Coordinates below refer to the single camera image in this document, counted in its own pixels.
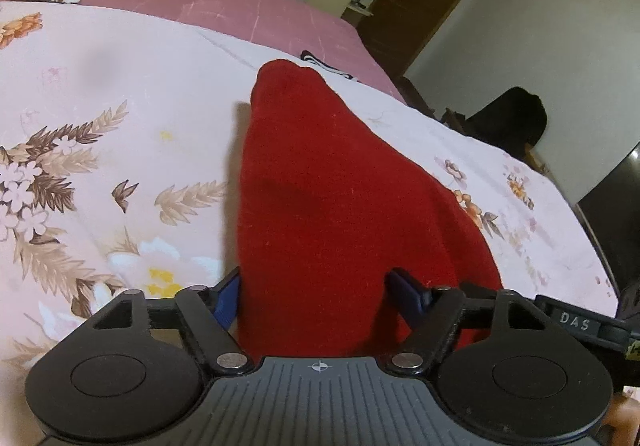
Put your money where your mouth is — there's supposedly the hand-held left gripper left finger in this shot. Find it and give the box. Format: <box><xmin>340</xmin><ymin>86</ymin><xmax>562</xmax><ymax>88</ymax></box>
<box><xmin>89</xmin><ymin>270</ymin><xmax>253</xmax><ymax>375</ymax></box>

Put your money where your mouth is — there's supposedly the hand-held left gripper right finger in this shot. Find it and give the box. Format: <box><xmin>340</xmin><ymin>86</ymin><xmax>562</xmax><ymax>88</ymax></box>
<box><xmin>386</xmin><ymin>268</ymin><xmax>549</xmax><ymax>376</ymax></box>

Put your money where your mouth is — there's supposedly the red garment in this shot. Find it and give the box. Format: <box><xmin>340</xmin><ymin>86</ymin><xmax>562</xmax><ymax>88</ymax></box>
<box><xmin>235</xmin><ymin>58</ymin><xmax>506</xmax><ymax>359</ymax></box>

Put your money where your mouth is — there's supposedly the black screen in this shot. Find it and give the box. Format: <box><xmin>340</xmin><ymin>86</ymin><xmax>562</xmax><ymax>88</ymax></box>
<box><xmin>575</xmin><ymin>142</ymin><xmax>640</xmax><ymax>307</ymax></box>

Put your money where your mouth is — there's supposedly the dark chair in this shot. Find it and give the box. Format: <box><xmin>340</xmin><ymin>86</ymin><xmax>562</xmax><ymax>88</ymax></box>
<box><xmin>462</xmin><ymin>86</ymin><xmax>548</xmax><ymax>161</ymax></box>

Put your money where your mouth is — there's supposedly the pink floral blanket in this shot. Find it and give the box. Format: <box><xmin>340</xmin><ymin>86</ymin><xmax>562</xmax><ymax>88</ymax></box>
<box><xmin>0</xmin><ymin>0</ymin><xmax>623</xmax><ymax>372</ymax></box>

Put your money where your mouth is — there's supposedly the black white small cloth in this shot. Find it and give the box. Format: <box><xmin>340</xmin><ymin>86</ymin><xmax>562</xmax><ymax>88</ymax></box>
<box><xmin>300</xmin><ymin>50</ymin><xmax>362</xmax><ymax>82</ymax></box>

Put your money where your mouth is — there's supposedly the pink bed sheet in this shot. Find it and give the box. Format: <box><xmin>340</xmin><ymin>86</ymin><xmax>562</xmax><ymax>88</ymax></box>
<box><xmin>80</xmin><ymin>0</ymin><xmax>406</xmax><ymax>101</ymax></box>

